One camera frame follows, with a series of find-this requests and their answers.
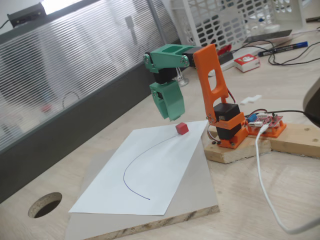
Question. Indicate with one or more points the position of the black box device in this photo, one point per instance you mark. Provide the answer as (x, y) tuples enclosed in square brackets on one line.
[(27, 15)]

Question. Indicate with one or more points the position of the orange circuit board mount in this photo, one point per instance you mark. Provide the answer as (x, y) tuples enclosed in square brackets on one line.
[(277, 131)]

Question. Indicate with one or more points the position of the white plastic piece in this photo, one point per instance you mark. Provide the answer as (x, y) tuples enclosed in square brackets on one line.
[(247, 100)]

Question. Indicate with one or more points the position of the red controller circuit board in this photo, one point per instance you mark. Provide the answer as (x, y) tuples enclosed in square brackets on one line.
[(271, 120)]

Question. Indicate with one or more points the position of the blue marker pen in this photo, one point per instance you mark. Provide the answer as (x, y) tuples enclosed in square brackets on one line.
[(282, 49)]

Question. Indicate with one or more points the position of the dark grey rounded object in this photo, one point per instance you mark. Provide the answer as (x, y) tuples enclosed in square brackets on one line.
[(313, 100)]

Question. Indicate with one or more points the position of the small red object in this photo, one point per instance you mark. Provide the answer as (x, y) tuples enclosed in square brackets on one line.
[(225, 49)]

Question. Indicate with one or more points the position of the ribbed glass desk partition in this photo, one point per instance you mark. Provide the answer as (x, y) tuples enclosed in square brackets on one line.
[(75, 75)]

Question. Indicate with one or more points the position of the light wooden base block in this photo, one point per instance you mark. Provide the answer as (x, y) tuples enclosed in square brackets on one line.
[(240, 153)]

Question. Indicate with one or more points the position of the grey chipboard panel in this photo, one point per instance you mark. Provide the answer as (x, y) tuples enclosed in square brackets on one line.
[(200, 187)]

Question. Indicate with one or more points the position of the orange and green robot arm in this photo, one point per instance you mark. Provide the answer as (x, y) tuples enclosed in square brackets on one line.
[(202, 62)]

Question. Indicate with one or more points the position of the dark grey flat tablet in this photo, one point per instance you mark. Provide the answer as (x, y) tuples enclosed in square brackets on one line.
[(270, 36)]

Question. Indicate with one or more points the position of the red and white small box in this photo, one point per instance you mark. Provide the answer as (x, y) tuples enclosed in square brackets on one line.
[(246, 65)]

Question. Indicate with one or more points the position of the red cube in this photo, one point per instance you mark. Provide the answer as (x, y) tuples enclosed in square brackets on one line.
[(181, 129)]

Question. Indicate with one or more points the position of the long wooden base plank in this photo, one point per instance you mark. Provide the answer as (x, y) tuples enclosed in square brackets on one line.
[(300, 140)]

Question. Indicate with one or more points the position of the black rectangular box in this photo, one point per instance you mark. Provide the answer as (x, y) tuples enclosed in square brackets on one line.
[(226, 58)]

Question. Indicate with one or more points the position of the white plastic lattice crate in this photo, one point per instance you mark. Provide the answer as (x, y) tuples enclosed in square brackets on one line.
[(300, 15)]

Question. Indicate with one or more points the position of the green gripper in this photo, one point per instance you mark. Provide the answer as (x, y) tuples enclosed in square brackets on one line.
[(168, 98)]

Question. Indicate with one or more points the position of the white paper sheet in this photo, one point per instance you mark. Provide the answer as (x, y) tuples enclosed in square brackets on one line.
[(155, 175)]

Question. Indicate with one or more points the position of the silver metal foot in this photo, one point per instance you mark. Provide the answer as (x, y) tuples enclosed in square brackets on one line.
[(184, 81)]

